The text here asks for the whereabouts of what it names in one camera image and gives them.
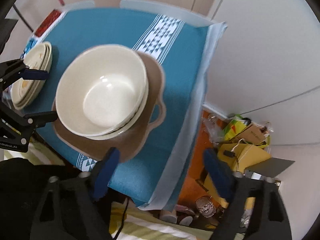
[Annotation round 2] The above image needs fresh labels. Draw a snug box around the brown cardboard box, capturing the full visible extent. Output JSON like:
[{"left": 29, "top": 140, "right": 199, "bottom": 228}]
[{"left": 241, "top": 122, "right": 267, "bottom": 144}]

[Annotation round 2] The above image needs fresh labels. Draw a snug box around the yellow green striped blanket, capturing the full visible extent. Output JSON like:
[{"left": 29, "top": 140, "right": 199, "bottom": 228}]
[{"left": 110, "top": 201, "right": 216, "bottom": 240}]

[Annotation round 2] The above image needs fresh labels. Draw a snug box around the cream bowl with yellow dots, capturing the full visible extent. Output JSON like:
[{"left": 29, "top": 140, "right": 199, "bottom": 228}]
[{"left": 87, "top": 52, "right": 150, "bottom": 141}]

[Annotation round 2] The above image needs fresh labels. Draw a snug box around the blue tablecloth with white band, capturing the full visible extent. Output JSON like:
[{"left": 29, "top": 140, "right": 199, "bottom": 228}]
[{"left": 25, "top": 7, "right": 209, "bottom": 203}]

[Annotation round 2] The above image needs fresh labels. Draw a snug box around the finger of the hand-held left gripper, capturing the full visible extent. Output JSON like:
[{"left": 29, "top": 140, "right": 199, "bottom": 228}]
[
  {"left": 0, "top": 59, "right": 49, "bottom": 92},
  {"left": 0, "top": 110, "right": 59, "bottom": 140}
]

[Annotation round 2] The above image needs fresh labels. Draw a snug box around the large white plate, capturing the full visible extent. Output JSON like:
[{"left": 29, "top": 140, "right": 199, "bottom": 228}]
[{"left": 12, "top": 44, "right": 52, "bottom": 107}]

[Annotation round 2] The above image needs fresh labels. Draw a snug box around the black wall cable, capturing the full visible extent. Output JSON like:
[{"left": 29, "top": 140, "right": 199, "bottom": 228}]
[{"left": 12, "top": 4, "right": 34, "bottom": 32}]

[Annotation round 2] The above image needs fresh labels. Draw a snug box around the yellow cardboard box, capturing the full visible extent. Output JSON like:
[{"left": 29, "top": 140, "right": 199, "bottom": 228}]
[{"left": 204, "top": 142, "right": 273, "bottom": 203}]

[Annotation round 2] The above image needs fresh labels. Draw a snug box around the brown bowl with handles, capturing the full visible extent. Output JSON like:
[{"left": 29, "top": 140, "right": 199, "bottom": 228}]
[{"left": 51, "top": 51, "right": 167, "bottom": 162}]

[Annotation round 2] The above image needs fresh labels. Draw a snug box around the small white bowl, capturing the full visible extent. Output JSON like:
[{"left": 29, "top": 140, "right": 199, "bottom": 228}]
[{"left": 55, "top": 44, "right": 148, "bottom": 137}]

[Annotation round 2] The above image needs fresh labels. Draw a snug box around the green yellow bag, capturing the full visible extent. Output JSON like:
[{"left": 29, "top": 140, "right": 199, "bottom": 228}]
[{"left": 222, "top": 114, "right": 250, "bottom": 140}]

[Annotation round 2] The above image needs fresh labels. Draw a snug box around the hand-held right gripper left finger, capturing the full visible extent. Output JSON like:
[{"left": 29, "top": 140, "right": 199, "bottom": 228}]
[{"left": 27, "top": 147, "right": 120, "bottom": 240}]

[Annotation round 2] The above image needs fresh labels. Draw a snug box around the large cream plate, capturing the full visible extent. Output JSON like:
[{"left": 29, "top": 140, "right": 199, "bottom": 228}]
[{"left": 14, "top": 46, "right": 53, "bottom": 111}]

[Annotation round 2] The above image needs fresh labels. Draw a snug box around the light blue table cover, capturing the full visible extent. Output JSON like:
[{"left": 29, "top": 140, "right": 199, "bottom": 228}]
[{"left": 139, "top": 21, "right": 228, "bottom": 211}]

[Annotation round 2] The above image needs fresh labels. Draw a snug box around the clear plastic bag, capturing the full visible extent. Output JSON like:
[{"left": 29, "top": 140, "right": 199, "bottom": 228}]
[{"left": 202, "top": 114, "right": 226, "bottom": 143}]

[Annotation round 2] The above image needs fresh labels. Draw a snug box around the glass jar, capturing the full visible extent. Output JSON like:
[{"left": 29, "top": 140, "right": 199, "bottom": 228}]
[{"left": 195, "top": 196, "right": 217, "bottom": 218}]

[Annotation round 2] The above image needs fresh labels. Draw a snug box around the blue printed mat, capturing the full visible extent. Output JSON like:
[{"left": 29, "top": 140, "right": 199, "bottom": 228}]
[{"left": 21, "top": 38, "right": 37, "bottom": 57}]

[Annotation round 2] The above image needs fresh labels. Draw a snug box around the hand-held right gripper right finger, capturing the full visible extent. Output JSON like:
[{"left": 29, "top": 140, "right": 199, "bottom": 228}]
[{"left": 203, "top": 148, "right": 293, "bottom": 240}]

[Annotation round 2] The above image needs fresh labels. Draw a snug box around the grey card sheet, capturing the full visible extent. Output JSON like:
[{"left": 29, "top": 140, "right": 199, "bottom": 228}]
[{"left": 245, "top": 156, "right": 296, "bottom": 179}]

